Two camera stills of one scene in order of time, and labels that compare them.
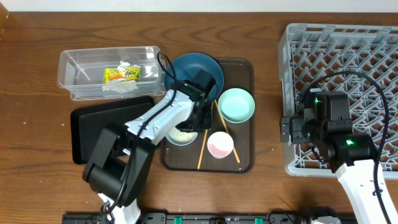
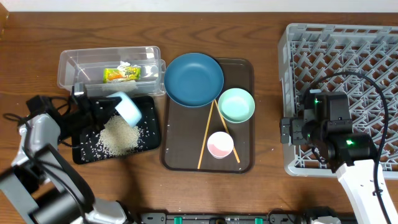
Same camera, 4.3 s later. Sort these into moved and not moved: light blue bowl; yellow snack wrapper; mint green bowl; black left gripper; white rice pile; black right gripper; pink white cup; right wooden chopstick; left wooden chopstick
Moved: white rice pile; light blue bowl; black left gripper
Not moved: pink white cup; right wooden chopstick; yellow snack wrapper; mint green bowl; black right gripper; left wooden chopstick
